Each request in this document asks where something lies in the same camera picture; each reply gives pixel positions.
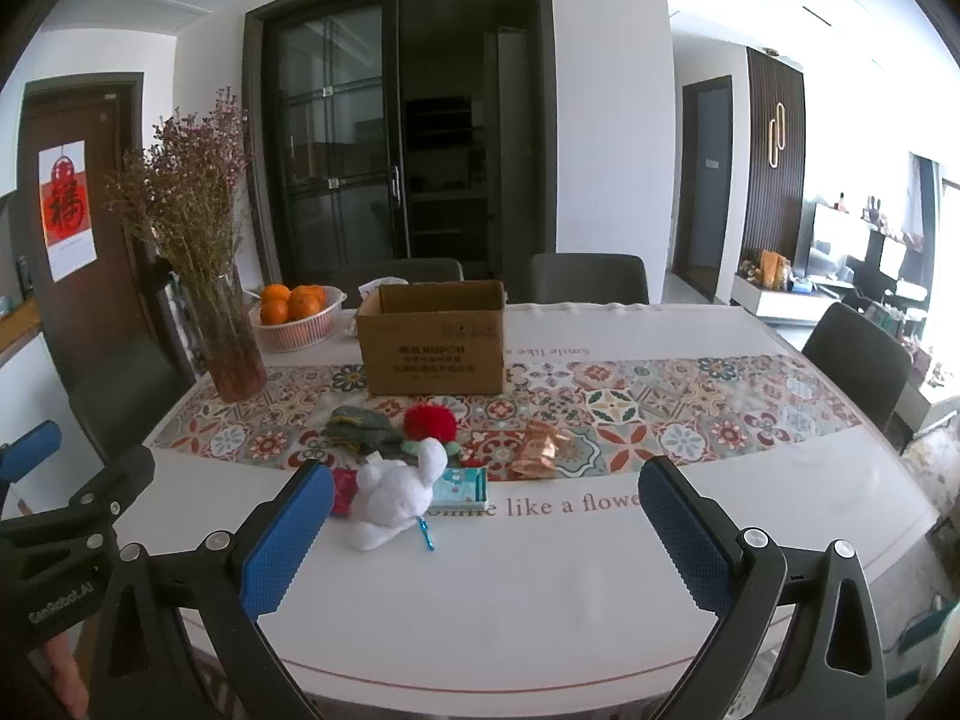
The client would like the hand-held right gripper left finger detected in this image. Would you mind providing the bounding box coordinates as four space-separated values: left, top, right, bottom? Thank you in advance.
88 457 338 720

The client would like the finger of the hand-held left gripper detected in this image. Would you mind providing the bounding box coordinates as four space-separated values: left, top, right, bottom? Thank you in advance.
0 420 62 492
0 446 156 541

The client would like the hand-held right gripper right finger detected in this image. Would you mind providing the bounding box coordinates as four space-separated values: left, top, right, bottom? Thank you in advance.
637 454 912 720

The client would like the white plush rabbit toy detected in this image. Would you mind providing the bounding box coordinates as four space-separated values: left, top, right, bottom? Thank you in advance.
346 436 449 552

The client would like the grey green knitted cloth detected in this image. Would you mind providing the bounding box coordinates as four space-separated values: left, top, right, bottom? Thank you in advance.
322 405 406 458

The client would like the brown cardboard box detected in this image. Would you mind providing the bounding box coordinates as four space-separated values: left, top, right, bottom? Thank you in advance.
355 280 507 396

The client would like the small red packet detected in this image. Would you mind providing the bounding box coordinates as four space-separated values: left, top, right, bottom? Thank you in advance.
330 467 361 517

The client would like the grey dining chair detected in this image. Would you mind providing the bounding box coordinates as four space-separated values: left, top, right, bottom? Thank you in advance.
529 253 650 306
330 258 464 308
801 302 914 436
71 360 196 466

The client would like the patterned table runner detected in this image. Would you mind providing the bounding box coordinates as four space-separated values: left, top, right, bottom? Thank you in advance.
150 352 863 481

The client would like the shiny orange snack wrapper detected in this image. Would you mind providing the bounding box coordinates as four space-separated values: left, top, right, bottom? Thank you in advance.
514 422 575 479

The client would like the teal tissue packet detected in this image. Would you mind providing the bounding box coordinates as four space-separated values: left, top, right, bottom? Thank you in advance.
431 465 488 507

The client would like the glass vase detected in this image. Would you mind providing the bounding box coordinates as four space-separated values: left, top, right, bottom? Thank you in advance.
180 270 269 402

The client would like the white plastic fruit basket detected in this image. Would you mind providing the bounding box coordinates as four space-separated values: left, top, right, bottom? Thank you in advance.
247 285 347 353

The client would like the pile of oranges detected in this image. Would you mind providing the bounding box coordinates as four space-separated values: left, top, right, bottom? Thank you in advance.
259 283 329 326

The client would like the red and white door poster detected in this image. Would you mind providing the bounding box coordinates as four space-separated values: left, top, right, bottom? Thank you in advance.
39 141 100 284

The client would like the white media cabinet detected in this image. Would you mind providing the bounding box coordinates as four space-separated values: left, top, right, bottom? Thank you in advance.
731 270 856 327

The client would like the brown wooden door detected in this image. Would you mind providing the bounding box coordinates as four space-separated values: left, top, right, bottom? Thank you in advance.
19 73 188 391

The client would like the dried flower bunch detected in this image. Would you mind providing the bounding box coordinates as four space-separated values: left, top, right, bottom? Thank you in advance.
105 86 252 293

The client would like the flat screen television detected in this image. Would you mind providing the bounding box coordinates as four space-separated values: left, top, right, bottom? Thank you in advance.
802 202 871 286

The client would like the dark interior door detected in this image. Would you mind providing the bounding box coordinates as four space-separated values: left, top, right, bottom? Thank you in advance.
671 75 734 286

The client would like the dark glass sliding door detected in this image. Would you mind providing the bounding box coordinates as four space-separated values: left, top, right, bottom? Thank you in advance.
244 0 560 293

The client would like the dark slatted wall panel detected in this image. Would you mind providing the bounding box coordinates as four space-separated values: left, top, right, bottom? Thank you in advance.
745 45 807 293

